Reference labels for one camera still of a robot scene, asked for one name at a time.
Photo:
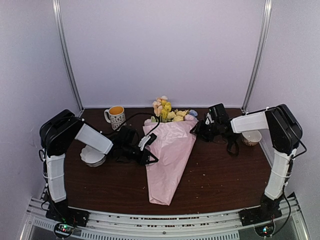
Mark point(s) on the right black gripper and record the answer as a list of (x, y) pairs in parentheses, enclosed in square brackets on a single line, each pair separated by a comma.
[(199, 131)]

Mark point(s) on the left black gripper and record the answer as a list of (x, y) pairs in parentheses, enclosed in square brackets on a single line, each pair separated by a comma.
[(142, 159)]

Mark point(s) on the purple wrapping paper sheet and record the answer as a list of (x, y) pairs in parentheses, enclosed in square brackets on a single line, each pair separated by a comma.
[(172, 147)]

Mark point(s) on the black ribbon gold lettering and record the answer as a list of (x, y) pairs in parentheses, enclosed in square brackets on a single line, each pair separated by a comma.
[(232, 144)]

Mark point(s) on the bright yellow fake flower stem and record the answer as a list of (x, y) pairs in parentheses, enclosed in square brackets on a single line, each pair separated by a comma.
[(166, 109)]

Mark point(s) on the peach fake flower stem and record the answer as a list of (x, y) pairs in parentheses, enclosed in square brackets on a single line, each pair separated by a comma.
[(159, 104)]

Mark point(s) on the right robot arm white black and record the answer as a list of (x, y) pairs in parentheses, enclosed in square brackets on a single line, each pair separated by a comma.
[(285, 133)]

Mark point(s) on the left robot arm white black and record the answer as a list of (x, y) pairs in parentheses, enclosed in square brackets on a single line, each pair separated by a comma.
[(58, 133)]

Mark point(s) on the white scalloped bowl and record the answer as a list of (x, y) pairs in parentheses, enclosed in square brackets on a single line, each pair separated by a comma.
[(91, 157)]

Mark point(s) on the white floral mug yellow inside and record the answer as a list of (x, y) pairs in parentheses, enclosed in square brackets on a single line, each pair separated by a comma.
[(115, 116)]

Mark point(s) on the small white floral cup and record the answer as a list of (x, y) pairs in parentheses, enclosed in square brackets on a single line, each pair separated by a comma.
[(251, 138)]

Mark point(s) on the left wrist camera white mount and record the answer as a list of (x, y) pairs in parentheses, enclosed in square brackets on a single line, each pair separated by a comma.
[(147, 140)]

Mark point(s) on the aluminium front rail frame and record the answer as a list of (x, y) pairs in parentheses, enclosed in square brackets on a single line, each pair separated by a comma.
[(224, 225)]

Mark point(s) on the right aluminium corner post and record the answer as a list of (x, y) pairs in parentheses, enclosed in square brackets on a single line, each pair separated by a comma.
[(264, 30)]

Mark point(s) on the aluminium corner post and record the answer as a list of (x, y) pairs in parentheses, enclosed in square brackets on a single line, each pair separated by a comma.
[(65, 53), (264, 30)]

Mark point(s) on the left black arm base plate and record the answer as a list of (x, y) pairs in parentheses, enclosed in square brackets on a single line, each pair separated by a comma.
[(76, 217)]

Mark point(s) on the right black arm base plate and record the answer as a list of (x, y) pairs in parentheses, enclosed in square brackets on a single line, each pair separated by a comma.
[(252, 216)]

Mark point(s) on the left aluminium corner post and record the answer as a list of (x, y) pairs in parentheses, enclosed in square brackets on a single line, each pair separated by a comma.
[(65, 53)]

